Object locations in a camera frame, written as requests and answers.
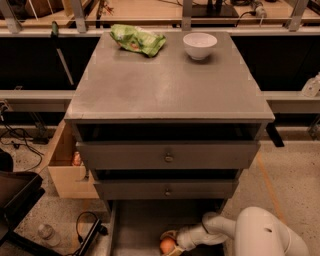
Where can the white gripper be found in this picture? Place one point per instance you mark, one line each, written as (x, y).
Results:
(185, 238)

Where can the orange fruit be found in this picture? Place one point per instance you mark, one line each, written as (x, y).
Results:
(167, 244)

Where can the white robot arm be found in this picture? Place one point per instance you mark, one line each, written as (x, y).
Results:
(255, 232)

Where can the grey bottom drawer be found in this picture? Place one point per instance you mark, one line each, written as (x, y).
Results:
(136, 225)

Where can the grey drawer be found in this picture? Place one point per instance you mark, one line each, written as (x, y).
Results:
(165, 189)
(136, 225)
(132, 156)

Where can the grey middle drawer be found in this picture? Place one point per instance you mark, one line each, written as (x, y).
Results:
(165, 189)

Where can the grey top drawer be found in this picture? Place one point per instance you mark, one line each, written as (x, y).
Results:
(132, 156)

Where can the grey drawer cabinet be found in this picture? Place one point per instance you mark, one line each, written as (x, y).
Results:
(124, 97)

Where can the wooden open box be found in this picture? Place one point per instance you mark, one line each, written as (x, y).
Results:
(75, 182)

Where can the clear plastic bottle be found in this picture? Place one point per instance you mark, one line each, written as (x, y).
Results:
(48, 235)

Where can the red can in box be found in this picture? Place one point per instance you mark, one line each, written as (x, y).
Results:
(76, 159)

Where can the black chair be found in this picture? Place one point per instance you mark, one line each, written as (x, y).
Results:
(19, 192)

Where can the white ceramic bowl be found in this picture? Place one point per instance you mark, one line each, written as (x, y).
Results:
(199, 45)

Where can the green chip bag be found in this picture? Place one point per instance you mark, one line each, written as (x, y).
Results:
(136, 39)

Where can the green handled tool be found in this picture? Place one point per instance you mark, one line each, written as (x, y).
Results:
(55, 38)

